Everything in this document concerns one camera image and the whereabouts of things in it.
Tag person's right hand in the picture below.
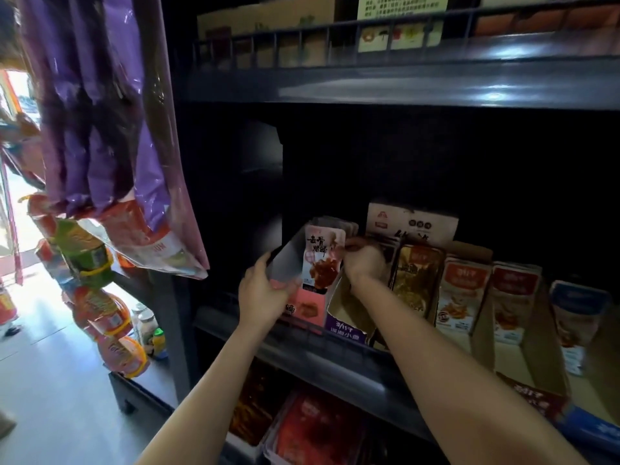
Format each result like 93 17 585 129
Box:
342 242 391 291

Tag person's left hand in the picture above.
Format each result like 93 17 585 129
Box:
237 249 304 335

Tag handful of red white packets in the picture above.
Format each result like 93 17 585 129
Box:
300 224 347 295

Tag pink white display carton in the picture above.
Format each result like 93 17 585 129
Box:
266 216 360 335

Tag grey metal store shelf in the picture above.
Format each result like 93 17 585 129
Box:
160 0 620 465

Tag person's left forearm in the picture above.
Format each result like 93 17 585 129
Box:
138 319 292 465

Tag person's right forearm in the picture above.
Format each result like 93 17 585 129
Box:
349 276 587 465

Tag row of snack display cartons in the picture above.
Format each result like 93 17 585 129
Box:
324 203 620 456

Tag dark orange snack packs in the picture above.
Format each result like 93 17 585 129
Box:
227 367 282 450

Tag small green yellow bottle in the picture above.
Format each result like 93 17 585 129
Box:
150 327 169 361

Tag small white bottle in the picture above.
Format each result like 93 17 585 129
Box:
136 305 161 349

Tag pile of red snack packets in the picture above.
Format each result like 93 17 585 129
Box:
276 387 367 465

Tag clear plastic tray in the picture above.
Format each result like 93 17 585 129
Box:
263 382 371 465

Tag black low display rack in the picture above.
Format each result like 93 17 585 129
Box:
105 271 200 442

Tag yellow label dark carton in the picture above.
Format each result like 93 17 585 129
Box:
356 0 451 52

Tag purple clear hanging snack bag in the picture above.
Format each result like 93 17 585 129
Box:
19 0 209 279

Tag plain brown carton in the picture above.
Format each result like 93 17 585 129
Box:
196 0 335 68

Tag hanging dark snack bags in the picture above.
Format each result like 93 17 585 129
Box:
0 92 45 190

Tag hanging string of colourful packs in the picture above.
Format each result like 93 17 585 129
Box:
24 193 151 378

